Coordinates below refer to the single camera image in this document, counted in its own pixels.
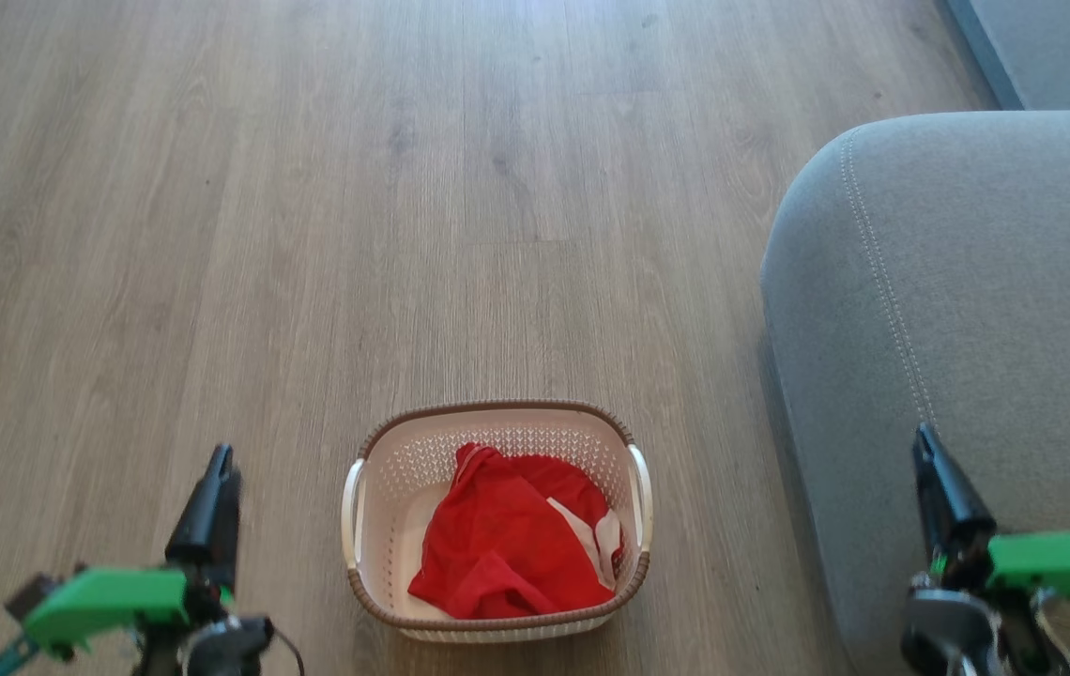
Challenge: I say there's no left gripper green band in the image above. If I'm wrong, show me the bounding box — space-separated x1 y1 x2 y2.
23 444 243 651

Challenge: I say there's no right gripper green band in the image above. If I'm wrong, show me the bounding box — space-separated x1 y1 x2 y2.
913 422 1070 621

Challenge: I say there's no red and white garment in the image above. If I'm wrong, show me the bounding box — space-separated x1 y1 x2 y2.
535 453 626 592

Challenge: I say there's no grey sofa seat section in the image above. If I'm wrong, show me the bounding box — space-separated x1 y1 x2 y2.
943 0 1070 112

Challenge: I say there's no beige plastic laundry basket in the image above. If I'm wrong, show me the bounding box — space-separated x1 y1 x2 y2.
341 401 654 644

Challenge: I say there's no thin black cable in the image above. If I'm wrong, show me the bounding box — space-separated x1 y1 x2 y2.
270 627 307 676

